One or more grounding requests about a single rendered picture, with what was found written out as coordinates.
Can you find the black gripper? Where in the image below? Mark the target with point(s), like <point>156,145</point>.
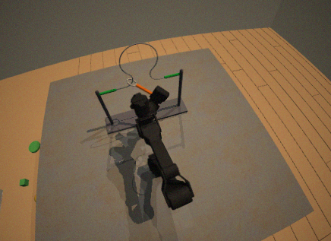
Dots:
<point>158,95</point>

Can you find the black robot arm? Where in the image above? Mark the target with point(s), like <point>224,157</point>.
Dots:
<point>176,193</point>

